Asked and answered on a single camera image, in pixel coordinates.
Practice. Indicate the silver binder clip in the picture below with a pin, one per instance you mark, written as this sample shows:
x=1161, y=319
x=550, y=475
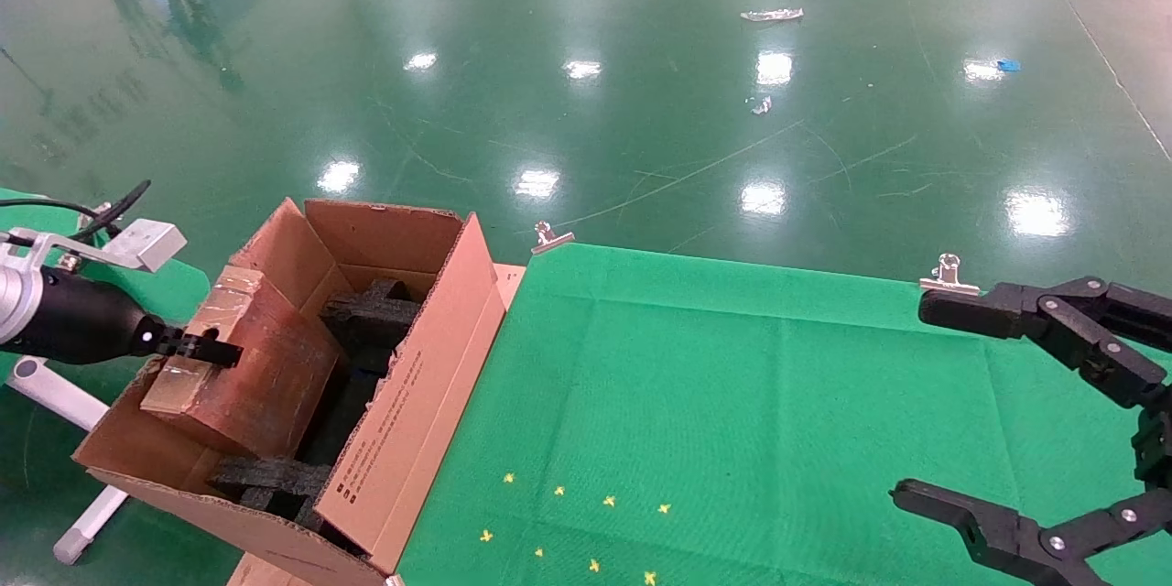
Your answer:
x=949, y=277
x=92, y=222
x=549, y=240

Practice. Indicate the blue floor scrap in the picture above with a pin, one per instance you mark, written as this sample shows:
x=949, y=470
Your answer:
x=1008, y=65

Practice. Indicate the large green table cloth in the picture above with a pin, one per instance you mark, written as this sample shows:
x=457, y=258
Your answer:
x=778, y=421

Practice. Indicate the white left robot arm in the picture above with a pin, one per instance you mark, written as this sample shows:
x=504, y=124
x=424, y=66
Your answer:
x=14, y=302

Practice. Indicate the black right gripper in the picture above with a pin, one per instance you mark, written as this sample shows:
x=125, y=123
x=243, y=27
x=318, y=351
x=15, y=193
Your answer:
x=1155, y=444

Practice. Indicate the large open cardboard carton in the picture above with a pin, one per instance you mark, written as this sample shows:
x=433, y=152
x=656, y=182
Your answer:
x=430, y=385

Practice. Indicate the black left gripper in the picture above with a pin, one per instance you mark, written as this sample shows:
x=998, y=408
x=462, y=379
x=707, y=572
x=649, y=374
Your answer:
x=82, y=325

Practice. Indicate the small taped cardboard box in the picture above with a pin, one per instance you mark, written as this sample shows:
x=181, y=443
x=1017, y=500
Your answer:
x=265, y=366

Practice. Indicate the white metal frame tube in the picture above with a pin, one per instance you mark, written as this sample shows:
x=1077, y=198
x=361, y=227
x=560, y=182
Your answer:
x=55, y=394

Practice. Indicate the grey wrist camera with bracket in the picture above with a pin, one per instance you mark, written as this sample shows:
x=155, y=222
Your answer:
x=146, y=243

